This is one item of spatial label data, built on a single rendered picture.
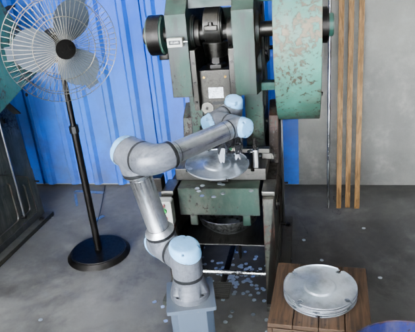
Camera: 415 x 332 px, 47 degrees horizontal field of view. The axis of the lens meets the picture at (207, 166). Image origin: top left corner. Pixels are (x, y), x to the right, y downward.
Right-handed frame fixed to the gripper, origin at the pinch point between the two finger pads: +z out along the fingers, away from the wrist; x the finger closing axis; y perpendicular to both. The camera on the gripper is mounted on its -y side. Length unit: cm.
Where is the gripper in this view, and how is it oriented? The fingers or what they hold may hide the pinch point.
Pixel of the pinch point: (228, 158)
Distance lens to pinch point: 215.4
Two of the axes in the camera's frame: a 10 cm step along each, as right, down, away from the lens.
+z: -0.2, 7.1, 7.1
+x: 9.6, -1.9, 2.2
